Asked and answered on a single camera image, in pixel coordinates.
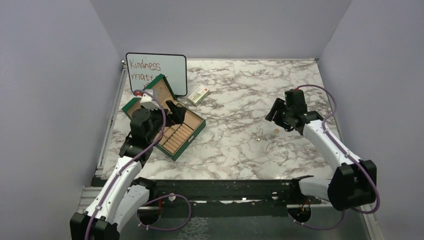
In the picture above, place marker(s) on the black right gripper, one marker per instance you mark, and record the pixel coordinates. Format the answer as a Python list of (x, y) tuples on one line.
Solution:
[(279, 104)]

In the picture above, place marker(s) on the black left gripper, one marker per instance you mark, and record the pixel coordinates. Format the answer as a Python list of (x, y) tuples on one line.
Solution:
[(177, 116)]

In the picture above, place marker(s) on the green jewelry box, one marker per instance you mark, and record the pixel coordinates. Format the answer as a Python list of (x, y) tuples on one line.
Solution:
[(172, 140)]

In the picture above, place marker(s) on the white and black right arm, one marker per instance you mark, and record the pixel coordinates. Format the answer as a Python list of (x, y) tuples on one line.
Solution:
[(354, 180)]

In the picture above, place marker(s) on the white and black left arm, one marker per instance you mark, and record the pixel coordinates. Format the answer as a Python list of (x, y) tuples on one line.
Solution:
[(118, 199)]

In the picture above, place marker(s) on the small white green carton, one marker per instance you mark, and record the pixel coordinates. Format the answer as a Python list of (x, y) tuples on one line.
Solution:
[(197, 96)]

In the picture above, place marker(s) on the small gold earring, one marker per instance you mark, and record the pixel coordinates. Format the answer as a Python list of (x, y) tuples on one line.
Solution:
[(257, 136)]

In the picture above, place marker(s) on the whiteboard with red writing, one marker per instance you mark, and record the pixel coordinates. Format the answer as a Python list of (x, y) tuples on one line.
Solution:
[(143, 68)]

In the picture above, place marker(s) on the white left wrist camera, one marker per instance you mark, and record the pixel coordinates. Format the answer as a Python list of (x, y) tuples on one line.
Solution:
[(147, 101)]

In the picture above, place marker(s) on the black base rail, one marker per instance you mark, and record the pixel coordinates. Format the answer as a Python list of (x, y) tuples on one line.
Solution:
[(154, 199)]

